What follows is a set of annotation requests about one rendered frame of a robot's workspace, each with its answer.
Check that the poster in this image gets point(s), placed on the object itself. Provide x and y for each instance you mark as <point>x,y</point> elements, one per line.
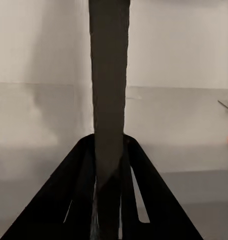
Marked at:
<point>108,27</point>

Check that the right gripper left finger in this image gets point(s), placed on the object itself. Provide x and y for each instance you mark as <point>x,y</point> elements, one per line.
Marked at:
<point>62,209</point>

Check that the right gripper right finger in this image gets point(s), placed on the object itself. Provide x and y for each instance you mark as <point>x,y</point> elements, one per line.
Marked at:
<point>168,221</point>

